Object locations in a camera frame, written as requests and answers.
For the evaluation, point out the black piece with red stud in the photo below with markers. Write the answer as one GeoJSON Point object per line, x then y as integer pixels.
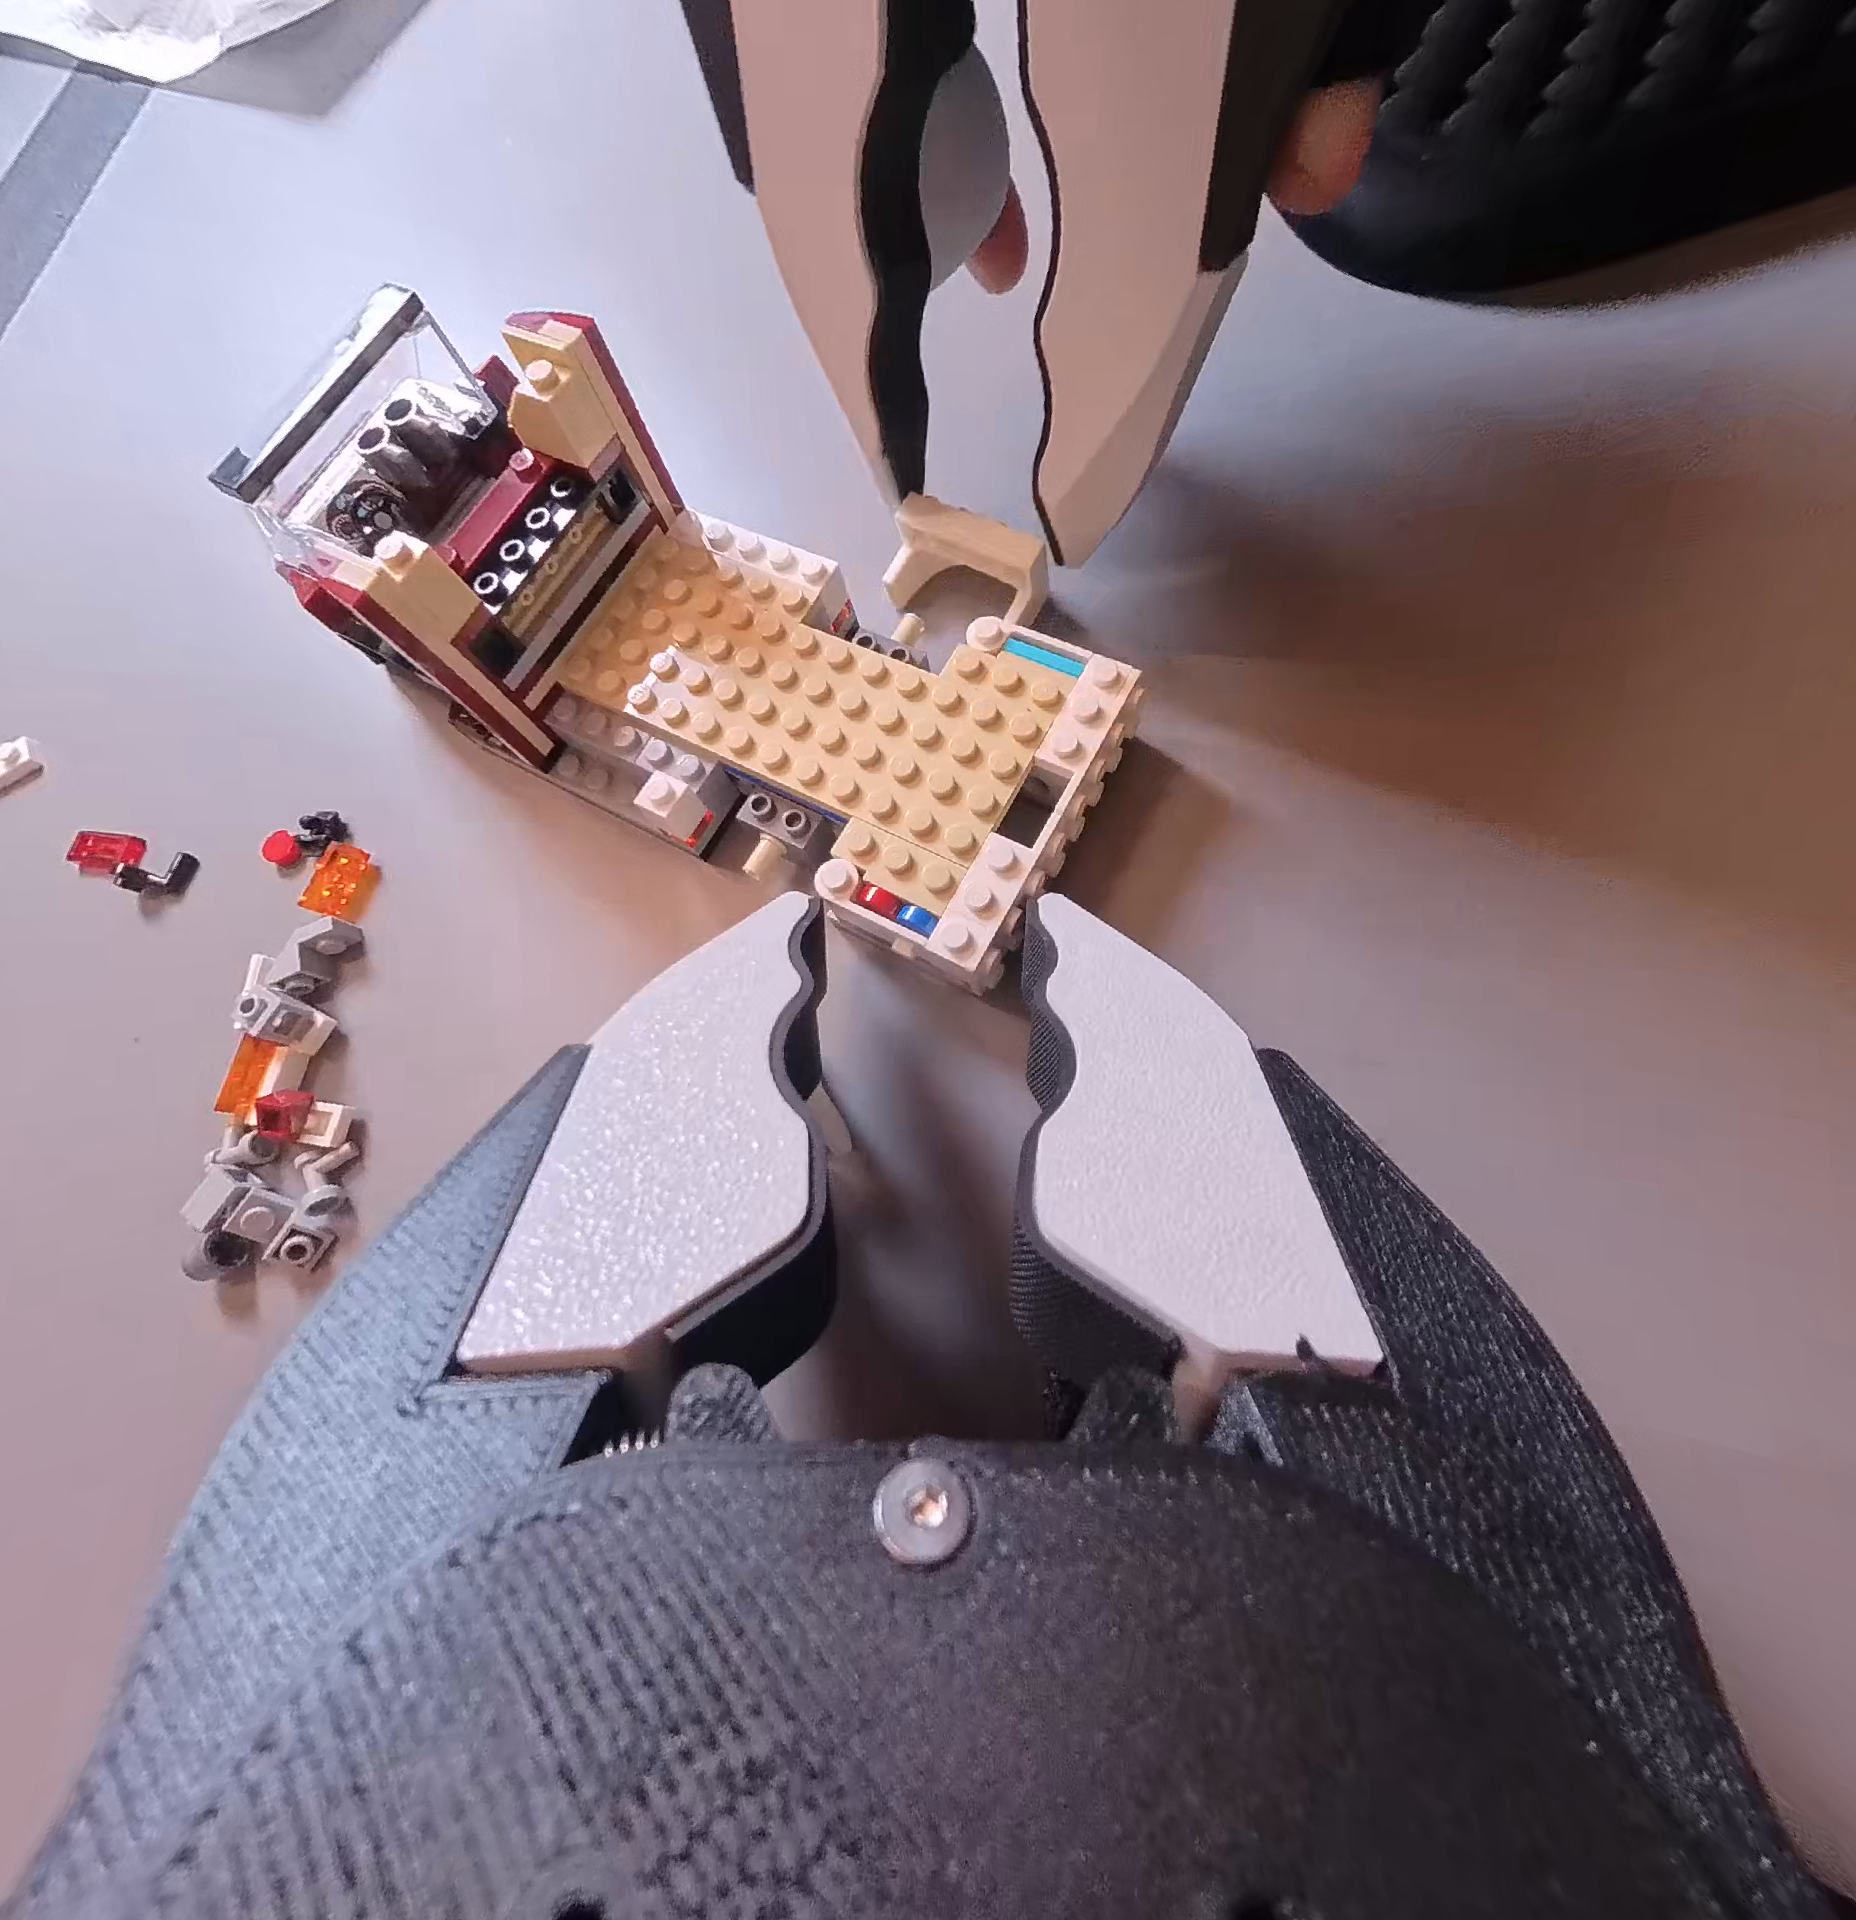
{"type": "Point", "coordinates": [283, 848]}

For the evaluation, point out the pile of small loose bricks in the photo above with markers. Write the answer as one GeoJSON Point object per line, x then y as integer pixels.
{"type": "Point", "coordinates": [276, 1051]}

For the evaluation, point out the small white brick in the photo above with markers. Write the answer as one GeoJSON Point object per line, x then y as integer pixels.
{"type": "Point", "coordinates": [6, 764]}

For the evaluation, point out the orange transparent brick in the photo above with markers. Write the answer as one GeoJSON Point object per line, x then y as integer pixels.
{"type": "Point", "coordinates": [341, 881]}

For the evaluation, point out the white plastic bag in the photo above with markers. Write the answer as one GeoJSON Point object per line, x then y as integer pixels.
{"type": "Point", "coordinates": [209, 15]}

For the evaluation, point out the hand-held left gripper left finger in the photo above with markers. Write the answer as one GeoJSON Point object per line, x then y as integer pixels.
{"type": "Point", "coordinates": [658, 1171]}

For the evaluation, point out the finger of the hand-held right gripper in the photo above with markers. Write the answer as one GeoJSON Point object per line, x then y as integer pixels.
{"type": "Point", "coordinates": [1123, 224]}
{"type": "Point", "coordinates": [816, 180]}

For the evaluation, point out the white wheel arch brick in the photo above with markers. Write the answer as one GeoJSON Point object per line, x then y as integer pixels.
{"type": "Point", "coordinates": [967, 543]}

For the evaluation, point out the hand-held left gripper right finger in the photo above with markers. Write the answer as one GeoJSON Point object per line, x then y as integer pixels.
{"type": "Point", "coordinates": [1199, 1184]}

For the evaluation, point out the red transparent brick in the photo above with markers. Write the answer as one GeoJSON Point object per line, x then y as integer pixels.
{"type": "Point", "coordinates": [107, 852]}

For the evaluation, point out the black clip piece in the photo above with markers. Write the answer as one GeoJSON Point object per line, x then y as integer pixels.
{"type": "Point", "coordinates": [171, 871]}

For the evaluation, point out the toy brick truck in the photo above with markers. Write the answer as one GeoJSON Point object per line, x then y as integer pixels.
{"type": "Point", "coordinates": [809, 705]}

